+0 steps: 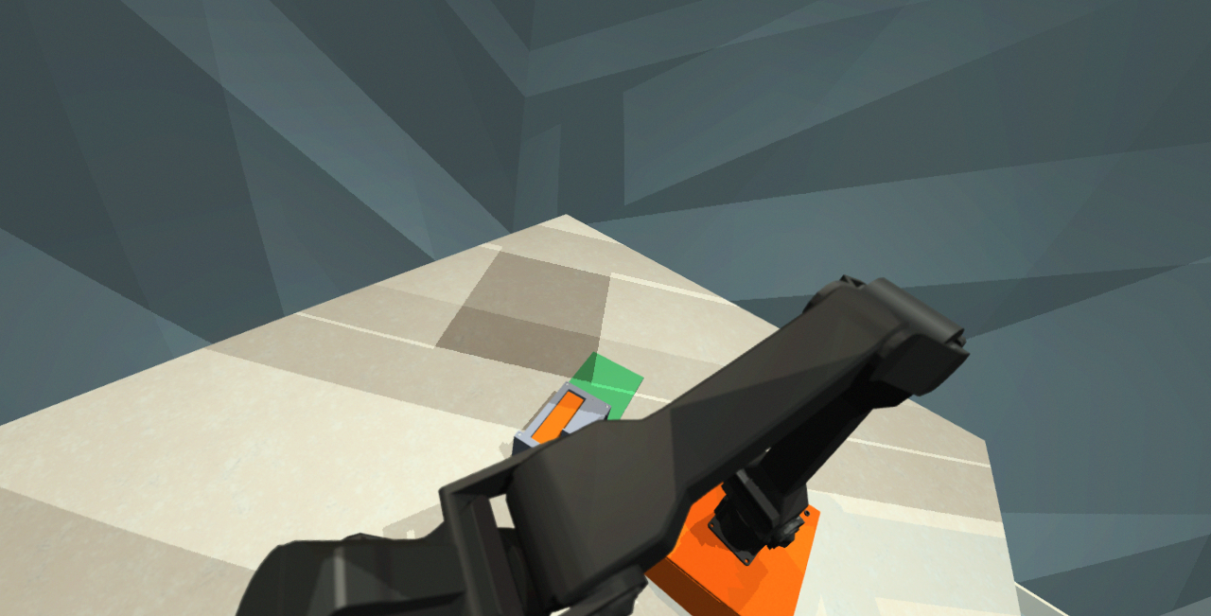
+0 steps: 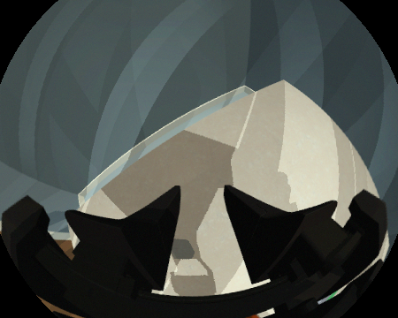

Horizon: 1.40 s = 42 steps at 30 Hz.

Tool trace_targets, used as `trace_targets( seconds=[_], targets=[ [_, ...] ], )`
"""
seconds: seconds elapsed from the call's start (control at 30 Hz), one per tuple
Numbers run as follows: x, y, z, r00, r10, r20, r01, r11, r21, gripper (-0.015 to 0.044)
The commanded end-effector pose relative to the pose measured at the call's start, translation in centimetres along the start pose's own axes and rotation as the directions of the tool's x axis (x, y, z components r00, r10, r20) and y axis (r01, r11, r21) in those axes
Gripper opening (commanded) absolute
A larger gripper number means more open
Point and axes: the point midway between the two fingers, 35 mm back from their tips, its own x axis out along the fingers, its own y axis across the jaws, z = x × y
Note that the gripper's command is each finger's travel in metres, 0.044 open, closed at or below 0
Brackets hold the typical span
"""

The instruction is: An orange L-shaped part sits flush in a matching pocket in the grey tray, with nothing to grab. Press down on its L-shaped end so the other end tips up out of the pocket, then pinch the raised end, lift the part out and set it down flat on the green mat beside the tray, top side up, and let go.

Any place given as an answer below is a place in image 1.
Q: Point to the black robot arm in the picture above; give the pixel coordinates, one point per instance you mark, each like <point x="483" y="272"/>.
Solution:
<point x="594" y="510"/>

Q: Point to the orange l-shaped part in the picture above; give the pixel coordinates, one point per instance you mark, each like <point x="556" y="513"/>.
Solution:
<point x="559" y="418"/>

